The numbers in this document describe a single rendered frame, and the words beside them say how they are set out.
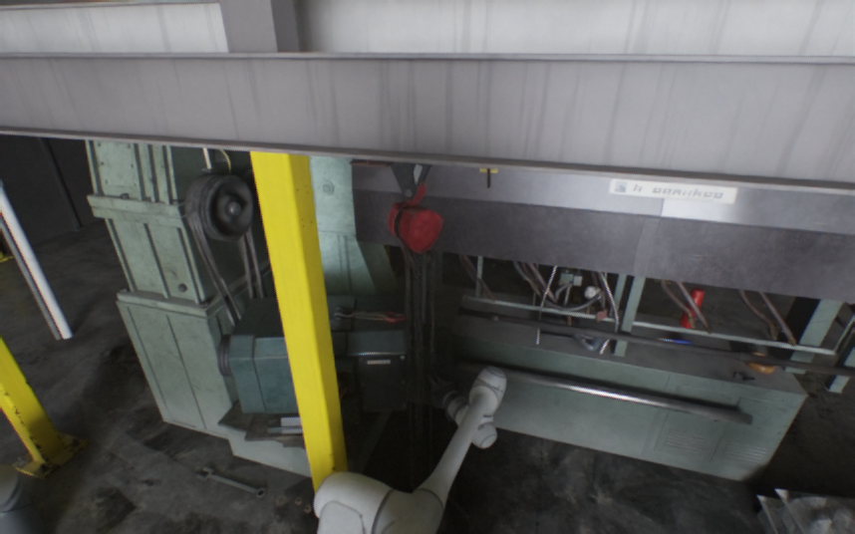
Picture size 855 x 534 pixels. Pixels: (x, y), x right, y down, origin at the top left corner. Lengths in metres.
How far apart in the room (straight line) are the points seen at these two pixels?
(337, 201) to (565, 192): 1.10
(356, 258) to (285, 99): 1.34
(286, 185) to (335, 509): 0.81
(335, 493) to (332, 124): 0.91
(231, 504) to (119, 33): 2.01
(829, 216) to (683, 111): 1.29
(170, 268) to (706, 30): 2.13
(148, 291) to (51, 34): 1.09
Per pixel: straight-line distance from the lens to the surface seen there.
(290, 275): 1.15
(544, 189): 1.86
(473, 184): 1.88
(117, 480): 2.78
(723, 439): 2.57
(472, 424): 1.43
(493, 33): 1.30
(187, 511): 2.49
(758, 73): 0.93
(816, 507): 2.56
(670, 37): 1.31
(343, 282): 2.38
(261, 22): 1.02
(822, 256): 2.17
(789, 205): 2.06
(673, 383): 2.30
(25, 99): 1.66
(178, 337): 2.37
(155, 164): 2.05
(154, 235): 2.19
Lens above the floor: 1.89
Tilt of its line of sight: 27 degrees down
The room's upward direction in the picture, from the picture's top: straight up
